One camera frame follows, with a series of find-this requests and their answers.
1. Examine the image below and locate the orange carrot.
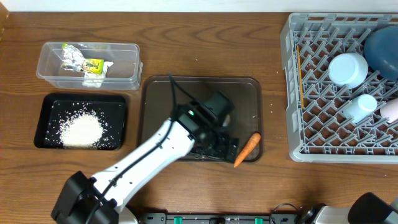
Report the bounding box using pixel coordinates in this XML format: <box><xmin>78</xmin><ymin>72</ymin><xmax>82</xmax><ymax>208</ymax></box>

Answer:
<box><xmin>234</xmin><ymin>133</ymin><xmax>261</xmax><ymax>167</ymax></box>

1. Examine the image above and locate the pile of white rice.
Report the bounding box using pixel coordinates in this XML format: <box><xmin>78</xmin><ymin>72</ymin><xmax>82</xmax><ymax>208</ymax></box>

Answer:
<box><xmin>44</xmin><ymin>101</ymin><xmax>106</xmax><ymax>149</ymax></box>

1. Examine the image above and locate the white napkin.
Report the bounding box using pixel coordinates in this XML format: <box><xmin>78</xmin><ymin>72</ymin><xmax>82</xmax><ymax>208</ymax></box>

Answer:
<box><xmin>82</xmin><ymin>62</ymin><xmax>114</xmax><ymax>88</ymax></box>

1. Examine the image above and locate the light blue cup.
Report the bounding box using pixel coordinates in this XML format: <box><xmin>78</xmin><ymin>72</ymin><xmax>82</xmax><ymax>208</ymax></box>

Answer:
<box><xmin>343</xmin><ymin>94</ymin><xmax>377</xmax><ymax>123</ymax></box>

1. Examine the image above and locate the light blue bowl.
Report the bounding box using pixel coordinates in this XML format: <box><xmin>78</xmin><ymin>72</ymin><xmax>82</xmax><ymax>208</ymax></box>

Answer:
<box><xmin>328</xmin><ymin>53</ymin><xmax>368</xmax><ymax>89</ymax></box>

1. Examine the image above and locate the green yellow foil wrapper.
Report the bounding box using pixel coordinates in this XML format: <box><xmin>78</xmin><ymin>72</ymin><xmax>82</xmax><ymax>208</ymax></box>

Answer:
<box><xmin>62</xmin><ymin>43</ymin><xmax>104</xmax><ymax>75</ymax></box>

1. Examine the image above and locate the white pink cup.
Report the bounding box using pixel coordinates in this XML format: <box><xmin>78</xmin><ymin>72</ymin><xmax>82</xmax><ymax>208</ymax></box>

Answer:
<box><xmin>380</xmin><ymin>98</ymin><xmax>398</xmax><ymax>123</ymax></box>

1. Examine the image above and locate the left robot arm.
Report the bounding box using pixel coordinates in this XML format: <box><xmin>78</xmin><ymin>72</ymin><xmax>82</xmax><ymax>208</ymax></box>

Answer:
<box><xmin>51</xmin><ymin>101</ymin><xmax>234</xmax><ymax>223</ymax></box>

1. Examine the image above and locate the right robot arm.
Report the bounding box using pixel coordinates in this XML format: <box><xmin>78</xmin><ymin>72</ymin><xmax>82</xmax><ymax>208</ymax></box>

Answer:
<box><xmin>295</xmin><ymin>192</ymin><xmax>397</xmax><ymax>224</ymax></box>

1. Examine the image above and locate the grey dishwasher rack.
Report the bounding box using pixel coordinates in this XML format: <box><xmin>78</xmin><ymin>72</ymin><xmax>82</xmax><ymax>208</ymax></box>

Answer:
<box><xmin>280</xmin><ymin>12</ymin><xmax>397</xmax><ymax>164</ymax></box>

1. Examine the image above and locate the brown serving tray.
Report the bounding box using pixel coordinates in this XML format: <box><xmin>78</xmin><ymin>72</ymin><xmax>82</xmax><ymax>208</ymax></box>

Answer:
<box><xmin>137</xmin><ymin>76</ymin><xmax>263</xmax><ymax>162</ymax></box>

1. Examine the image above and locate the black rectangular tray bin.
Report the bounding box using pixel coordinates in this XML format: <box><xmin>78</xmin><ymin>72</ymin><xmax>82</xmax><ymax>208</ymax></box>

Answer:
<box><xmin>34</xmin><ymin>93</ymin><xmax>127</xmax><ymax>151</ymax></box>

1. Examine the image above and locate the clear plastic bin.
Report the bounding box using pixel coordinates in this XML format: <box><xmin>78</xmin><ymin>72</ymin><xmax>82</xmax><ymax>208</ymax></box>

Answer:
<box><xmin>36</xmin><ymin>42</ymin><xmax>143</xmax><ymax>90</ymax></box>

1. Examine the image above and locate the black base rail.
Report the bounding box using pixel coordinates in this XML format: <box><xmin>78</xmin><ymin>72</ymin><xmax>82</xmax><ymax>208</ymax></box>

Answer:
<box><xmin>138</xmin><ymin>212</ymin><xmax>313</xmax><ymax>224</ymax></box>

